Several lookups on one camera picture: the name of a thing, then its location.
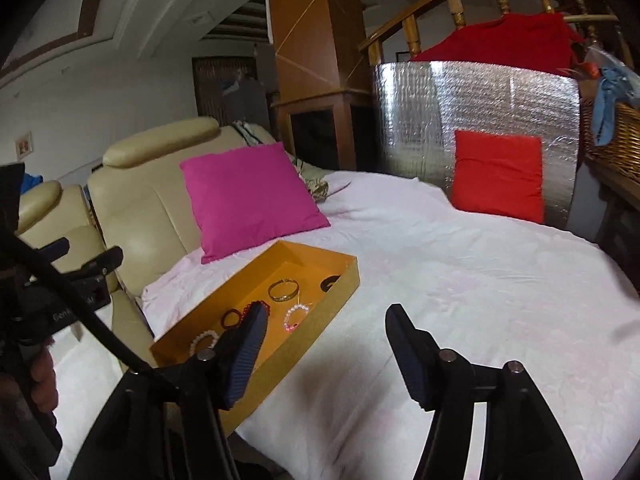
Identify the wicker basket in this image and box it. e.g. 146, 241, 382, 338
582, 77, 640, 183

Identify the patterned cushion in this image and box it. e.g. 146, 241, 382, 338
292, 157, 351, 206

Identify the beige leather sofa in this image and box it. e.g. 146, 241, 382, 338
15, 116, 281, 341

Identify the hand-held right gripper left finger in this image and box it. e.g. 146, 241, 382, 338
67, 301, 271, 480

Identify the red cloth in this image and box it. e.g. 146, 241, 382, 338
410, 11, 586, 76

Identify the silver foil board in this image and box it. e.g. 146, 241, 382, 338
371, 60, 582, 231

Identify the wooden railing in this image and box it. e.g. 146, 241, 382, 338
359, 0, 633, 68

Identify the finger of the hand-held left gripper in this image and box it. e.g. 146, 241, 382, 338
24, 237, 71, 263
75, 246, 124, 283

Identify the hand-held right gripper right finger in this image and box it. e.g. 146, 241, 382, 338
384, 304, 583, 480

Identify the silver cuff bracelet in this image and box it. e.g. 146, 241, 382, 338
267, 278, 301, 303

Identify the blue cloth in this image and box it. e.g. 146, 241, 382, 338
590, 65, 638, 146

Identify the pink translucent beaded bracelet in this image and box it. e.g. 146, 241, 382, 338
283, 303, 311, 332

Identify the orange cardboard box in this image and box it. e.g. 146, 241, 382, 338
150, 239, 360, 436

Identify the striped cushion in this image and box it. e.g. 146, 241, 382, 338
232, 120, 278, 148

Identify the person's left hand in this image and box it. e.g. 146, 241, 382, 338
29, 347, 60, 413

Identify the pink pillow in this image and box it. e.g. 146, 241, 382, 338
179, 141, 332, 265

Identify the dark wooden door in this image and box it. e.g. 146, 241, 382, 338
192, 56, 258, 126

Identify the wooden pillar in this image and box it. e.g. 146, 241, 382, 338
265, 0, 373, 171

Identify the red pillow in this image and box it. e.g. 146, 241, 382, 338
450, 130, 546, 225

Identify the white pearl bracelet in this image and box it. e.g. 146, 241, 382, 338
189, 329, 221, 357

